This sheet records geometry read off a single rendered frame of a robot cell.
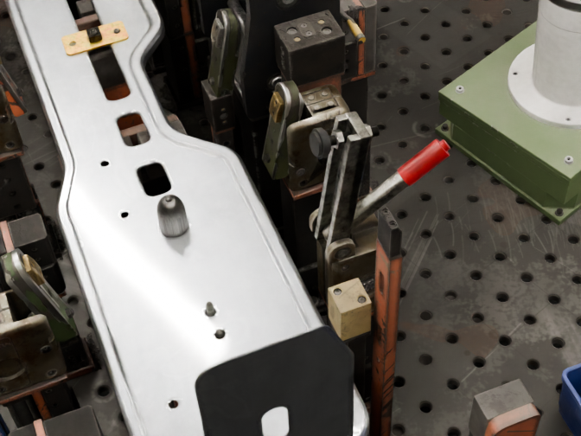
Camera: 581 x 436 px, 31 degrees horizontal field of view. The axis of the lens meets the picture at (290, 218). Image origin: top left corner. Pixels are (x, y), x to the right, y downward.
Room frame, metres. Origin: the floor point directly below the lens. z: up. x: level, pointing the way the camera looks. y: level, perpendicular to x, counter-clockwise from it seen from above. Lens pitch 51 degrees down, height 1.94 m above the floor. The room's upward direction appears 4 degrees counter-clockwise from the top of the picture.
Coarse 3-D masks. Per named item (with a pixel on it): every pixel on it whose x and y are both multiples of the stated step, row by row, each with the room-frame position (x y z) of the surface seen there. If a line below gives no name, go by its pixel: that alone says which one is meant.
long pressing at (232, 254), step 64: (64, 0) 1.15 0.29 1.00; (128, 0) 1.14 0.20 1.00; (64, 64) 1.03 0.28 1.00; (128, 64) 1.02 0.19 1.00; (64, 128) 0.91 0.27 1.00; (64, 192) 0.81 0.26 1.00; (128, 192) 0.80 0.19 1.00; (192, 192) 0.80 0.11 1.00; (256, 192) 0.79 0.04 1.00; (128, 256) 0.71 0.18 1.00; (192, 256) 0.70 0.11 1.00; (256, 256) 0.70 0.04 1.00; (128, 320) 0.63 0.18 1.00; (192, 320) 0.62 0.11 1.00; (256, 320) 0.61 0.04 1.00; (320, 320) 0.61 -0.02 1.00; (128, 384) 0.55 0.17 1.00; (192, 384) 0.54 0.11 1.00
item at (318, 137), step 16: (352, 112) 0.70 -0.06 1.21; (320, 128) 0.68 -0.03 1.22; (336, 128) 0.69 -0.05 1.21; (352, 128) 0.68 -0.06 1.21; (368, 128) 0.68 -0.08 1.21; (320, 144) 0.66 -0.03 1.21; (336, 144) 0.67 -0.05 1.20; (352, 144) 0.66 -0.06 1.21; (368, 144) 0.67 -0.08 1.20; (336, 160) 0.69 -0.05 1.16; (352, 160) 0.66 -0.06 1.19; (336, 176) 0.69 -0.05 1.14; (352, 176) 0.66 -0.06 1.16; (336, 192) 0.66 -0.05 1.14; (352, 192) 0.66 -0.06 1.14; (320, 208) 0.69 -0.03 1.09; (336, 208) 0.66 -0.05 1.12; (352, 208) 0.66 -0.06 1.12; (320, 224) 0.68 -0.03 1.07; (336, 224) 0.66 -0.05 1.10; (352, 224) 0.66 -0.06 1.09
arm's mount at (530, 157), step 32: (480, 64) 1.19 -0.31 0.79; (448, 96) 1.13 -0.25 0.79; (480, 96) 1.12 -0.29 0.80; (448, 128) 1.14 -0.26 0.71; (480, 128) 1.08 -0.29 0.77; (512, 128) 1.05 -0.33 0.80; (544, 128) 1.04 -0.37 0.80; (480, 160) 1.07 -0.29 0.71; (512, 160) 1.02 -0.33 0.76; (544, 160) 0.98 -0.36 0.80; (576, 160) 0.97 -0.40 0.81; (544, 192) 0.97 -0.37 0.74; (576, 192) 0.96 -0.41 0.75
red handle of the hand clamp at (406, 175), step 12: (432, 144) 0.71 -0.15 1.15; (444, 144) 0.71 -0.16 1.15; (420, 156) 0.71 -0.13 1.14; (432, 156) 0.70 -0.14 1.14; (444, 156) 0.70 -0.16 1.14; (408, 168) 0.70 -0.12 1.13; (420, 168) 0.70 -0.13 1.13; (432, 168) 0.70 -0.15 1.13; (396, 180) 0.70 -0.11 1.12; (408, 180) 0.69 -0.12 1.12; (372, 192) 0.69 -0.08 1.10; (384, 192) 0.69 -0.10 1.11; (396, 192) 0.69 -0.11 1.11; (360, 204) 0.69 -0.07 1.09; (372, 204) 0.68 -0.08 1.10; (384, 204) 0.68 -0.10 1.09; (360, 216) 0.68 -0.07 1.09; (324, 228) 0.68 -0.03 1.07
